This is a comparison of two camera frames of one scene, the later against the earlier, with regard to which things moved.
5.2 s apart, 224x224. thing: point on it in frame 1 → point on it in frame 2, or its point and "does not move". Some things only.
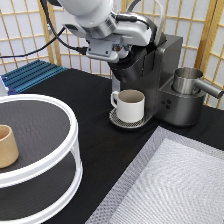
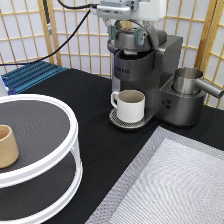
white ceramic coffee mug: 129,105 does not move
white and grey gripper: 129,30 → 140,10
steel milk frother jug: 186,81 does not move
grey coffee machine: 150,69 does not move
